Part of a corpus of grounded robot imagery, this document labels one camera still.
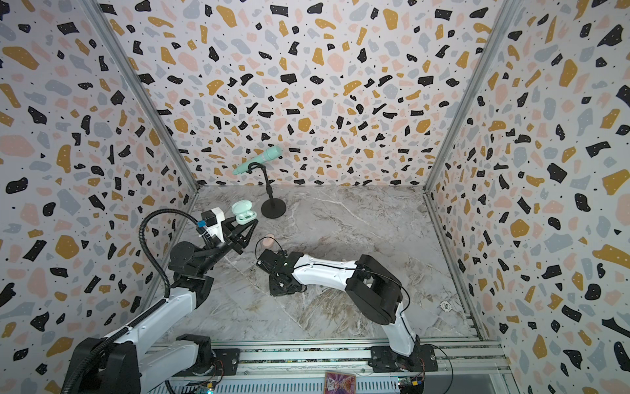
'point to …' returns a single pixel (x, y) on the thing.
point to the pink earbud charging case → (268, 242)
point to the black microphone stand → (271, 208)
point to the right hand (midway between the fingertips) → (276, 287)
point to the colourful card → (340, 383)
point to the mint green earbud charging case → (243, 210)
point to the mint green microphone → (268, 155)
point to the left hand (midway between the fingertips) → (255, 216)
